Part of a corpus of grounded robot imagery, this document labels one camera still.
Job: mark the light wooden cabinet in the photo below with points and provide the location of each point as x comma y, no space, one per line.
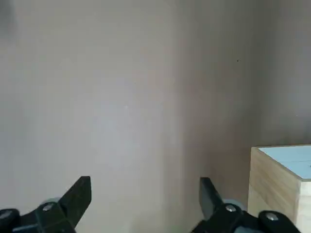
272,184

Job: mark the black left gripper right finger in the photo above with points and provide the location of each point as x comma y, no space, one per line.
218,218

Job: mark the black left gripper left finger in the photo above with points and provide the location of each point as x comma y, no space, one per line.
63,213

